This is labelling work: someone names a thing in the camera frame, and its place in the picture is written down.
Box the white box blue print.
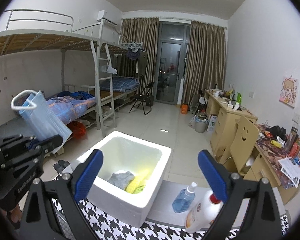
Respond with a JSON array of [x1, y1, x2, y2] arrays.
[[207, 115, 218, 132]]

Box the red plastic bag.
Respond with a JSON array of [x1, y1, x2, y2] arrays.
[[67, 121, 87, 138]]

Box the blue face mask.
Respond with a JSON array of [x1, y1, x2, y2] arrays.
[[11, 89, 73, 142]]

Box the houndstooth table runner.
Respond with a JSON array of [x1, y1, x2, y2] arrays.
[[50, 175, 290, 240]]

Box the white metal bunk bed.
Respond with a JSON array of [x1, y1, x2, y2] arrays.
[[0, 9, 115, 155], [72, 21, 145, 110]]

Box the blue spray bottle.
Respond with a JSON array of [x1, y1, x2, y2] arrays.
[[172, 182, 198, 213]]

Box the glass balcony door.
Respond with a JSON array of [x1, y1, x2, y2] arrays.
[[155, 22, 190, 105]]

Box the wooden chair smiley cutout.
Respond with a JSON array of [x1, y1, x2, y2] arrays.
[[219, 115, 260, 178]]

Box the wooden desk patterned cover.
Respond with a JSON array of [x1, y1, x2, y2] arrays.
[[240, 124, 300, 205]]

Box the black slippers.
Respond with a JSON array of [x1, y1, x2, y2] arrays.
[[54, 160, 72, 174]]

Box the blue orange quilt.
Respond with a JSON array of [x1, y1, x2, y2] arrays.
[[46, 96, 97, 125]]

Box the black folding chair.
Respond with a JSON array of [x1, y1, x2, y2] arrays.
[[129, 81, 155, 115]]

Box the brown striped curtain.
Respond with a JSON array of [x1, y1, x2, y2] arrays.
[[184, 20, 227, 105], [121, 17, 160, 103]]

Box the dark thermos bottle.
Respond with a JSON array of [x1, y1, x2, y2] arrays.
[[285, 127, 298, 152]]

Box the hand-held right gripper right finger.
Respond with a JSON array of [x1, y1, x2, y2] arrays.
[[198, 149, 282, 240]]

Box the hanging dark clothes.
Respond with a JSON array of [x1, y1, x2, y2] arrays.
[[126, 46, 143, 61]]

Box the white air conditioner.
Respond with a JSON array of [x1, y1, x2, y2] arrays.
[[96, 10, 118, 26]]

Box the yellow foam net sleeve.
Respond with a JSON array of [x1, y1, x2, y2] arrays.
[[125, 169, 150, 193]]

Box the metal bucket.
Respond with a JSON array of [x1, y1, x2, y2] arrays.
[[195, 115, 210, 133]]

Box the white foam box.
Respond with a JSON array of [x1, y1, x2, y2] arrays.
[[76, 131, 172, 228]]

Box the blue checked bedding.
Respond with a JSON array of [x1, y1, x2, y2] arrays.
[[112, 77, 140, 92]]

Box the white pump bottle red cap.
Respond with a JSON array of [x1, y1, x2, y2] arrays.
[[184, 190, 224, 234]]

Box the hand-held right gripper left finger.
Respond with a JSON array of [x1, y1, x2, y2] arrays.
[[19, 149, 104, 240]]

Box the person's left hand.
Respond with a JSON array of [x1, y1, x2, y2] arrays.
[[1, 204, 22, 229]]

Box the white metal bed ladder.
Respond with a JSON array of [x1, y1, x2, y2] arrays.
[[90, 39, 115, 130]]

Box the printed paper sheets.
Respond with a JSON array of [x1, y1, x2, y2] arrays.
[[277, 156, 300, 188]]

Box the cartoon wall poster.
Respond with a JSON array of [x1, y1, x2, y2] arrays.
[[279, 75, 299, 108]]

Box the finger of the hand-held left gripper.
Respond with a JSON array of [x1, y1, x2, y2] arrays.
[[0, 134, 42, 157], [0, 134, 63, 196]]

